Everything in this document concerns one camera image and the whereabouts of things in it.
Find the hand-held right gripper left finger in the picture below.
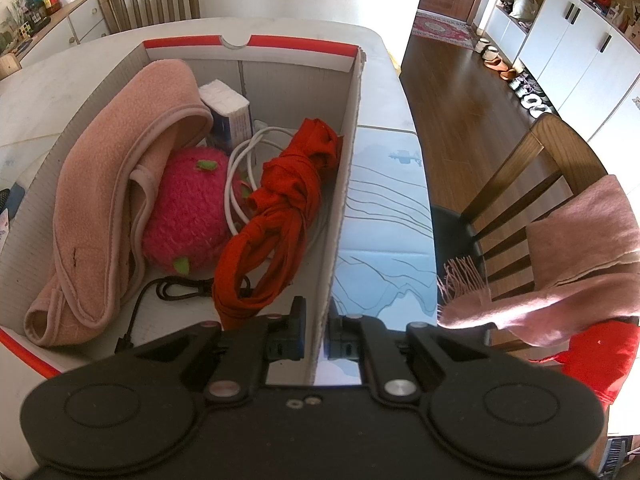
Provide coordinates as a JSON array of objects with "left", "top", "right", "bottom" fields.
[{"left": 135, "top": 296, "right": 307, "bottom": 406}]

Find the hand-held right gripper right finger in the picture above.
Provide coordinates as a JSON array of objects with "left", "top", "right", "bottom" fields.
[{"left": 323, "top": 310, "right": 507, "bottom": 406}]

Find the knotted red cloth strip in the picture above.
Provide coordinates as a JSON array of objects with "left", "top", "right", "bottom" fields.
[{"left": 212, "top": 117, "right": 346, "bottom": 331}]

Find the pink plush strawberry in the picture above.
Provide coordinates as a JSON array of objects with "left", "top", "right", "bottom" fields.
[{"left": 141, "top": 147, "right": 251, "bottom": 276}]

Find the black cable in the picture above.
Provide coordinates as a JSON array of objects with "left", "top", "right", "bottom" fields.
[{"left": 115, "top": 277, "right": 251, "bottom": 356}]

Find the white cable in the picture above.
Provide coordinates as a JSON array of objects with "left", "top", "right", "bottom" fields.
[{"left": 223, "top": 120, "right": 301, "bottom": 238}]

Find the white tissue packet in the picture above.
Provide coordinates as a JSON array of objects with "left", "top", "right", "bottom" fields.
[{"left": 198, "top": 80, "right": 252, "bottom": 153}]

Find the pink fleece cloth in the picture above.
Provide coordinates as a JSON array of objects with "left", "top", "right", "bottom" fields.
[{"left": 24, "top": 59, "right": 216, "bottom": 348}]

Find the red and white cardboard box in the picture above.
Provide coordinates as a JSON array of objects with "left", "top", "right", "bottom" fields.
[{"left": 0, "top": 35, "right": 368, "bottom": 386}]

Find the red cloth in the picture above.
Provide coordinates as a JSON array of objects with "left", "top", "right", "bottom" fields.
[{"left": 530, "top": 320, "right": 638, "bottom": 406}]

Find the pink fringed scarf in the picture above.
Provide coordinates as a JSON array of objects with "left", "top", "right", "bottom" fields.
[{"left": 436, "top": 175, "right": 640, "bottom": 348}]

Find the wooden chair with black seat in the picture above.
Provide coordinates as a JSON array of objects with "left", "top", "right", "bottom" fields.
[{"left": 430, "top": 112, "right": 608, "bottom": 351}]

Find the row of shoes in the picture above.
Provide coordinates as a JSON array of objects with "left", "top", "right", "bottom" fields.
[{"left": 475, "top": 37, "right": 553, "bottom": 118}]

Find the red patterned rug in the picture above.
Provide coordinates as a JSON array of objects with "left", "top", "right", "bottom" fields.
[{"left": 411, "top": 9, "right": 476, "bottom": 51}]

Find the tall white cabinet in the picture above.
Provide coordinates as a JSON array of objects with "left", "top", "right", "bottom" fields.
[{"left": 482, "top": 0, "right": 640, "bottom": 146}]

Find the white wooden sideboard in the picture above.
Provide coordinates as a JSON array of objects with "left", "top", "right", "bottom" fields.
[{"left": 0, "top": 0, "right": 111, "bottom": 68}]

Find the white tote bag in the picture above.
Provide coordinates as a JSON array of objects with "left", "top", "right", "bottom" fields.
[{"left": 507, "top": 0, "right": 540, "bottom": 23}]

